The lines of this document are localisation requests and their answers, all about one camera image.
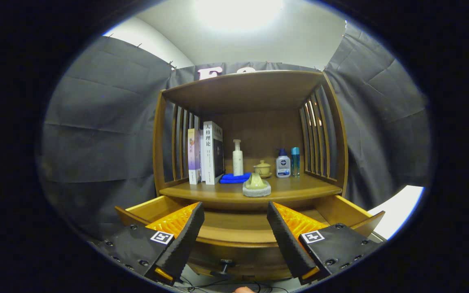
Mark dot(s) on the purple book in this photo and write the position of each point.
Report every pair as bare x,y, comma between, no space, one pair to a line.
193,158

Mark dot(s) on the black backdrop cloth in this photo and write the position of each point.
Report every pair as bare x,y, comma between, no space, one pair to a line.
96,134

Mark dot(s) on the teal slim bottle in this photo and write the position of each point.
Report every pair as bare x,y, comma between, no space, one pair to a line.
295,162

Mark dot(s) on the yellow ceramic lidded cup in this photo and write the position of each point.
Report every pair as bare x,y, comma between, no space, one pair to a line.
262,169

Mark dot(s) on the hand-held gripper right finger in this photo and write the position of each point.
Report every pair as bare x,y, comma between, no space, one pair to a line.
287,244

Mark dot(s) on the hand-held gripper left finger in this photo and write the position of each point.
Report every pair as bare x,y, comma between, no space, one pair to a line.
185,244

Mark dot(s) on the white and black book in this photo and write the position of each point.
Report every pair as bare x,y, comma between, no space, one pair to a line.
209,154

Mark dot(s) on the white bottle with blue cap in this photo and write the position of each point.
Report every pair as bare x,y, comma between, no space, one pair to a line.
283,167

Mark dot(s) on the white pump bottle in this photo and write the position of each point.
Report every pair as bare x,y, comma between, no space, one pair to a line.
238,162

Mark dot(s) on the green ornament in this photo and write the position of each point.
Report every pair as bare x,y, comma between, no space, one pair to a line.
256,189

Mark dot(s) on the blue folded cloth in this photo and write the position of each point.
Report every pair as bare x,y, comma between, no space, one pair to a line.
232,178

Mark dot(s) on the brown wooden cabinet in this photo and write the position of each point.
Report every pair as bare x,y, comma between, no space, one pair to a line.
255,89

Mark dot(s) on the wooden countertop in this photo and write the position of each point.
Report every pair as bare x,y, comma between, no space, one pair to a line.
299,189

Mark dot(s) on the white table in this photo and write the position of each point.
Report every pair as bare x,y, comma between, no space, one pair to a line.
401,207

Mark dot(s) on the wooden drawer with black knob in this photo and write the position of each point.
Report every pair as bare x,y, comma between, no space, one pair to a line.
238,228

